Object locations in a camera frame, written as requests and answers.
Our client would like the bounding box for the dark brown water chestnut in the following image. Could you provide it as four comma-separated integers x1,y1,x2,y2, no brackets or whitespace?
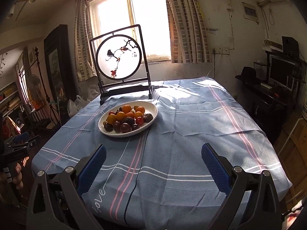
104,123,113,132

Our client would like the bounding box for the large red plum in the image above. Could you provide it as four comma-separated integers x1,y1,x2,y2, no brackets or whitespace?
113,121,121,132

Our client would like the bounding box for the yellow orange citrus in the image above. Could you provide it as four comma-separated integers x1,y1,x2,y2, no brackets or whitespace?
106,114,116,125

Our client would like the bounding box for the dark red plum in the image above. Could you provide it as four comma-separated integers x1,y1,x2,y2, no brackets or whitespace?
120,122,131,133

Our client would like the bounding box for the large orange front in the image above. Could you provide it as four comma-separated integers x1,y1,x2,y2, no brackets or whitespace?
116,111,126,122

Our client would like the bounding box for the dark red cherry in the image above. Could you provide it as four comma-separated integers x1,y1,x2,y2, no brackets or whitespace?
131,124,139,131

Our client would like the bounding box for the orange mandarin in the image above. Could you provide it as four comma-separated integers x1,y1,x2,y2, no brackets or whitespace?
122,104,132,114

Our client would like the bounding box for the person's left hand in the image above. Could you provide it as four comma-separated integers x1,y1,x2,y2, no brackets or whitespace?
13,163,23,190

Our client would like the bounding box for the white plastic bag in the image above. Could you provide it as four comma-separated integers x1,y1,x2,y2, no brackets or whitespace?
67,85,100,118

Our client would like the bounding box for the blue striped tablecloth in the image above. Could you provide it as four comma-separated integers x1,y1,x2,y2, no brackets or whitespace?
32,77,291,229

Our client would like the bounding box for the dark framed painting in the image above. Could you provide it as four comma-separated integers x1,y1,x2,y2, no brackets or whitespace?
44,24,78,102

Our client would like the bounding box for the left patterned curtain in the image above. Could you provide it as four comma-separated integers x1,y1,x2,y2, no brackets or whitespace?
74,0,97,83

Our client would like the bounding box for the patterned curtain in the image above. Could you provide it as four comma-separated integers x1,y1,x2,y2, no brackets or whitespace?
166,0,212,63
74,0,97,83

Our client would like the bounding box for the black hat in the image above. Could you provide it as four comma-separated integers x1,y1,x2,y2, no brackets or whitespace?
235,66,258,83

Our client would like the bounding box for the white oval plate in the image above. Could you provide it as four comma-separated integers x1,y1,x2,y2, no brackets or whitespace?
98,101,158,138

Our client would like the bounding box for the computer monitor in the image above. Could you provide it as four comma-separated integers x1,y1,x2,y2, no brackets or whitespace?
269,57,296,91

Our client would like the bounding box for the round bird screen ornament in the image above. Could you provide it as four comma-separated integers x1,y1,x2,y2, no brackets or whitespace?
89,24,154,105

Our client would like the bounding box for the right patterned curtain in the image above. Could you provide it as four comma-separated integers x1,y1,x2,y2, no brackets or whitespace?
166,0,212,63

